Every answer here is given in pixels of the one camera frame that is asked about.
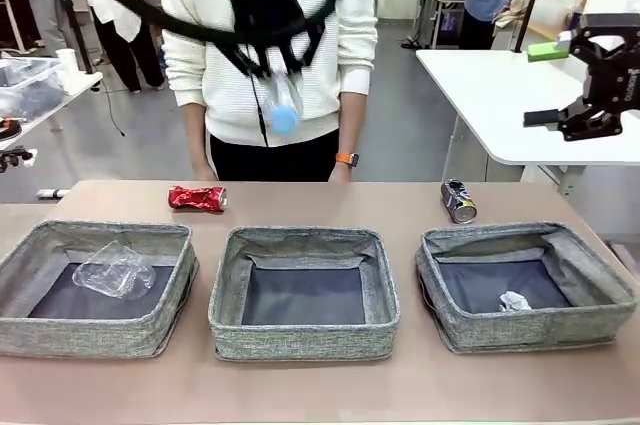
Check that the black clamp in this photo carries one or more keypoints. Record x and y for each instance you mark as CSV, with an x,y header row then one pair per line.
x,y
15,157

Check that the clear plastic cup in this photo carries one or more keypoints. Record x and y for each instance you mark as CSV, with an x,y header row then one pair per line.
x,y
115,275

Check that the grey fabric basket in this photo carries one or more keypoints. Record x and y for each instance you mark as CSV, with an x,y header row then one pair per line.
x,y
300,340
525,332
75,335

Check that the bystander in white shirt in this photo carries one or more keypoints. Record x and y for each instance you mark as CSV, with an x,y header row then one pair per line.
x,y
112,15

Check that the person's right forearm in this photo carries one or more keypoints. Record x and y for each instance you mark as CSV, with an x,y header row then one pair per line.
x,y
195,135

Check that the bystander in grey trousers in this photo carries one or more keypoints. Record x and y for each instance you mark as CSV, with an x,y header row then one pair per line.
x,y
45,10

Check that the white short tube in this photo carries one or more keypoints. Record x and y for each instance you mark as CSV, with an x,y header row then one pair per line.
x,y
52,193

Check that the black and orange tool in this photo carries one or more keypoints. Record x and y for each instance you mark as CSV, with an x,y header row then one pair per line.
x,y
10,129

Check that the black crushed drink can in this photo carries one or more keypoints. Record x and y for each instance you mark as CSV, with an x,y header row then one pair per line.
x,y
460,202

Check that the cream fabric bundle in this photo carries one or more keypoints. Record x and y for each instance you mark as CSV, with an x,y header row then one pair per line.
x,y
555,5

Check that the person's left hand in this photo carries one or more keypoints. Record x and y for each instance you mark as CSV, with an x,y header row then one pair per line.
x,y
342,174

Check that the white paper cup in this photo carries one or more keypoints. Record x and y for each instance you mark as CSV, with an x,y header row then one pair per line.
x,y
67,67

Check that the person's left forearm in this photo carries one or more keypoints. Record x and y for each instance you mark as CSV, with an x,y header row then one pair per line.
x,y
352,120

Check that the red crushed drink can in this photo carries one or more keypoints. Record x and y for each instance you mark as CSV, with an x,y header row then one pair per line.
x,y
197,197

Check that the white paper ball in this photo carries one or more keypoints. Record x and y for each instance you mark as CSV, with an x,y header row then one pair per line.
x,y
512,301

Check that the person in white sweater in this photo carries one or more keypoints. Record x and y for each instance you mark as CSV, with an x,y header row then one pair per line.
x,y
320,95

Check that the person's right hand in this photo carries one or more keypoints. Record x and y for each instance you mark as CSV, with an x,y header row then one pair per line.
x,y
205,173

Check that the clear bottle with blue cap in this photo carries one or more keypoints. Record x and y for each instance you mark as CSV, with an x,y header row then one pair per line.
x,y
284,117

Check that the clear plastic storage bin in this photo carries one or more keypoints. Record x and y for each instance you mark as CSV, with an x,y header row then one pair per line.
x,y
30,90

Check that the black tripod pole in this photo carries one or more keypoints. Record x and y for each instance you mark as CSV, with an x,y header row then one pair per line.
x,y
75,25

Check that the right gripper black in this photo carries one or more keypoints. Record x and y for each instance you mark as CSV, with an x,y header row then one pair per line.
x,y
617,82

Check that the white side table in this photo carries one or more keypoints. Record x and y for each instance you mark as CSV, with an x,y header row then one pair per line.
x,y
500,95

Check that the background cart with boxes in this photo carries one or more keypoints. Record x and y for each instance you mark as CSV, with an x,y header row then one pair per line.
x,y
450,20

